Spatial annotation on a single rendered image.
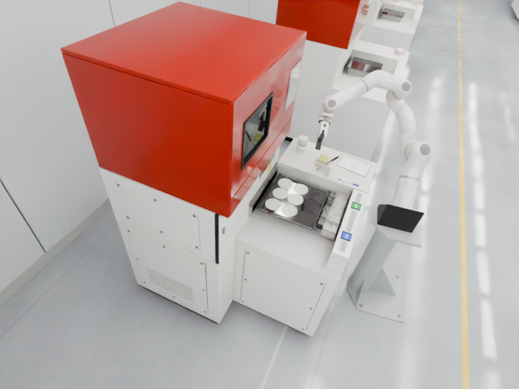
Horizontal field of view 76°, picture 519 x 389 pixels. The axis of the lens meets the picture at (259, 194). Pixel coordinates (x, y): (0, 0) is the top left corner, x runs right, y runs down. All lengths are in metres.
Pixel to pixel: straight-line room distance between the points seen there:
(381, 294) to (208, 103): 2.22
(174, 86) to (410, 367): 2.37
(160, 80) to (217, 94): 0.22
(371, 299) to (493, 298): 1.05
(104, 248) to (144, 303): 0.64
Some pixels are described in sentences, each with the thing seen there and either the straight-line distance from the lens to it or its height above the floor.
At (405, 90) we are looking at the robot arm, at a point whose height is 1.51.
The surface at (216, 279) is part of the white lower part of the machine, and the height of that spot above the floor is 0.66.
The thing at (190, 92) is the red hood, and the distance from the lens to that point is 1.22.
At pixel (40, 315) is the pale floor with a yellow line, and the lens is 2.93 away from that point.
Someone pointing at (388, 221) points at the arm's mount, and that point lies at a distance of 2.22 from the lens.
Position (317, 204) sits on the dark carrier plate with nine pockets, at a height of 0.90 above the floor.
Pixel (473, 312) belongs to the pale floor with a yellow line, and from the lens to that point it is 3.28.
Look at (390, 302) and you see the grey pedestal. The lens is 2.94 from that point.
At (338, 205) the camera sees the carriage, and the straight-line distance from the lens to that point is 2.18.
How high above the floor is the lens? 2.37
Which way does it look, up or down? 44 degrees down
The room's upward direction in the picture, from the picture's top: 7 degrees clockwise
